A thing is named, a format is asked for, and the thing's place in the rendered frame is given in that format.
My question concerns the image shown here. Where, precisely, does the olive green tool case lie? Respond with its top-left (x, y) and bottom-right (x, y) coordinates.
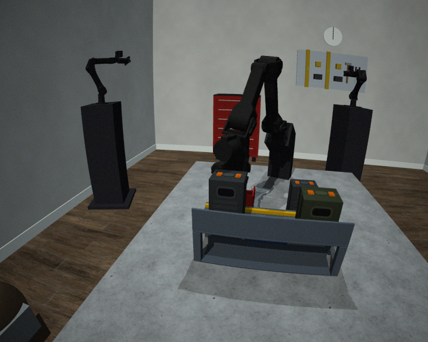
top-left (295, 186), bottom-right (343, 222)

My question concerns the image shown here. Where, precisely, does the yellow flat bar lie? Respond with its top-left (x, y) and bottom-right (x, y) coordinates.
top-left (206, 203), bottom-right (296, 217)

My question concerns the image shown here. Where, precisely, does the red bin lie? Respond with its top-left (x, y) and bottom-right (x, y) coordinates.
top-left (245, 186), bottom-right (255, 207)

